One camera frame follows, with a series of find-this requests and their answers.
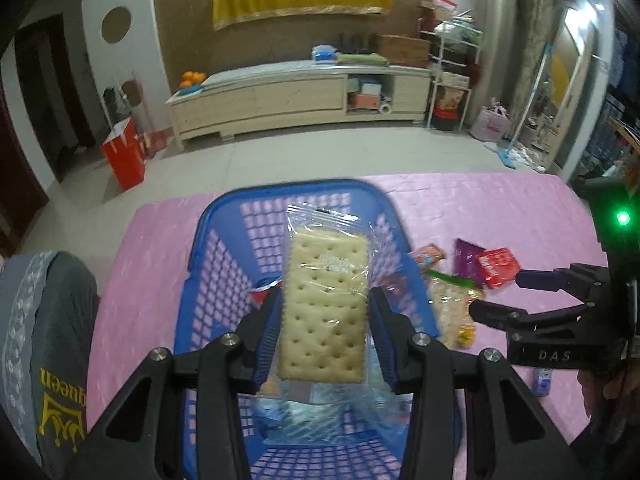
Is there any pink plastic bag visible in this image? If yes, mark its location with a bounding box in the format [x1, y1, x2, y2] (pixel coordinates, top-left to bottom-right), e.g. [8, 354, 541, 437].
[470, 100, 512, 143]

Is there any blue plastic basket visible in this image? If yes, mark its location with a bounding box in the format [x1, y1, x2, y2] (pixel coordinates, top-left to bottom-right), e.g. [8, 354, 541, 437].
[172, 178, 468, 480]

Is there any pink quilted cover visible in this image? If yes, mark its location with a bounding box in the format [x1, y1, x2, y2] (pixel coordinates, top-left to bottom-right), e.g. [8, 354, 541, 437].
[87, 172, 608, 480]

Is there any standing mirror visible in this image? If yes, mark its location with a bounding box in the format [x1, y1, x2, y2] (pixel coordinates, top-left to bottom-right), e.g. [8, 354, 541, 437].
[545, 7, 601, 176]

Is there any dark wooden door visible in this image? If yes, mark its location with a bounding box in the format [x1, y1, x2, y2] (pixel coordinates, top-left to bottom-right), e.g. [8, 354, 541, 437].
[15, 12, 96, 183]
[0, 85, 51, 256]

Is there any blue mop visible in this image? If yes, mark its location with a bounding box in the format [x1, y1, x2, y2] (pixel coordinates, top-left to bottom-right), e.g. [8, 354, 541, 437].
[495, 42, 553, 168]

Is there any red dustpan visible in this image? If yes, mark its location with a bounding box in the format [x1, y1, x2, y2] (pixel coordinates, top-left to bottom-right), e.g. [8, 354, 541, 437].
[142, 132, 168, 156]

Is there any white storage rack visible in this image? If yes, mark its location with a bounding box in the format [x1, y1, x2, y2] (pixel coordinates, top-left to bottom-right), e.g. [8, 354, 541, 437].
[425, 25, 483, 133]

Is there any crinkled clear snack bag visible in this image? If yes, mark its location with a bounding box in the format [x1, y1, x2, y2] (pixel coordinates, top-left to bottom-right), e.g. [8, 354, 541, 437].
[255, 382, 416, 456]

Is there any brown cardboard box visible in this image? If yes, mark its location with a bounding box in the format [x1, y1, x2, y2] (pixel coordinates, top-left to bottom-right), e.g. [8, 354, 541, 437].
[375, 34, 432, 67]

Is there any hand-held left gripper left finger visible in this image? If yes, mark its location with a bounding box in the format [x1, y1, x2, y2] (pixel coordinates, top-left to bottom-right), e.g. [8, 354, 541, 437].
[82, 287, 283, 480]

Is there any round brown wall decor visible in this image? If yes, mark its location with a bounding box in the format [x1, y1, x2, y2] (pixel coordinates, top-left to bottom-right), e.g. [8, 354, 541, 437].
[101, 6, 132, 44]

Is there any green-edged cracker packet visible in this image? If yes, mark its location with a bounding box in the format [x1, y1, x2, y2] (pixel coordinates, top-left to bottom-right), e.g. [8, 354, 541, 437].
[425, 270, 481, 351]

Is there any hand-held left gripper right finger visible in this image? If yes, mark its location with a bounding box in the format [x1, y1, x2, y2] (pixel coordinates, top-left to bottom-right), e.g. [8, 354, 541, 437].
[367, 287, 576, 480]

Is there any light blue snack packet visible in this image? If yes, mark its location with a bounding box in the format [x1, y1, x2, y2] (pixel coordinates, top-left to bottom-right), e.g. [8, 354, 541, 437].
[531, 366, 553, 396]

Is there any clear cracker packet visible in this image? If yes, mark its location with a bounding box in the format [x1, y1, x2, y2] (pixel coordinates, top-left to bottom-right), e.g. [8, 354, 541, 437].
[277, 202, 373, 403]

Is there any orange snack bar packet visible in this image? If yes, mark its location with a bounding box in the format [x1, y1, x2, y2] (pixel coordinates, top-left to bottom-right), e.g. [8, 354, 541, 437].
[407, 243, 447, 273]

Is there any patterned curtain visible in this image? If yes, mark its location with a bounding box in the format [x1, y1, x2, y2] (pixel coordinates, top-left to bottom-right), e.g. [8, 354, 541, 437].
[510, 0, 556, 126]

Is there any red yellow snack packet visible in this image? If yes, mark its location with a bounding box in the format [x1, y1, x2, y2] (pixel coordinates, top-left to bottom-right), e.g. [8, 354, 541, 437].
[248, 280, 281, 307]

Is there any round brown board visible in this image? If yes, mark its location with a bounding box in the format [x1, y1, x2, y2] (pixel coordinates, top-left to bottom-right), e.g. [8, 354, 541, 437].
[120, 79, 143, 106]

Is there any purple snack packet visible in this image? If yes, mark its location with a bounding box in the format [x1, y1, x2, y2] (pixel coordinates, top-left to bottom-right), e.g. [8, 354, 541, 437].
[452, 238, 487, 278]

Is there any person's right hand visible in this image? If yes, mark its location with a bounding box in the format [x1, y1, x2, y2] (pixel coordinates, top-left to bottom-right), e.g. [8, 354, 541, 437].
[577, 365, 640, 431]

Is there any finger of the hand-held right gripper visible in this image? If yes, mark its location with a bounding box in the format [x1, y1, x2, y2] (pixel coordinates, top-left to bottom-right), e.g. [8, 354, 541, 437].
[515, 262, 608, 306]
[468, 299, 596, 336]

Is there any beige TV cabinet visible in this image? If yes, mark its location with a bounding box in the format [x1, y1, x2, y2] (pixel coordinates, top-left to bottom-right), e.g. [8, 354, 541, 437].
[165, 60, 433, 151]

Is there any red paper bag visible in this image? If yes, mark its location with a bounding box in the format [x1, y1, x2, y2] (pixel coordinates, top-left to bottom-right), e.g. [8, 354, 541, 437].
[100, 116, 147, 192]

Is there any tower air conditioner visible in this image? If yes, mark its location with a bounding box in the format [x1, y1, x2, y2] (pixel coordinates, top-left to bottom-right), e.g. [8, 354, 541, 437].
[470, 0, 521, 116]

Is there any black router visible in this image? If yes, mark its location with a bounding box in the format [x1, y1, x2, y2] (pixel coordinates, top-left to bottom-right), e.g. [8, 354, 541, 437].
[340, 32, 371, 55]

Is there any green folded cloth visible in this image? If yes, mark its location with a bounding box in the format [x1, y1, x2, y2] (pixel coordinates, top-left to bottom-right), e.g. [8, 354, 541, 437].
[336, 52, 390, 67]

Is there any orange snack bag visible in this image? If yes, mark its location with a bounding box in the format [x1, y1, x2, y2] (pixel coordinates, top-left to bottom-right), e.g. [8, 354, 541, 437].
[437, 87, 466, 111]

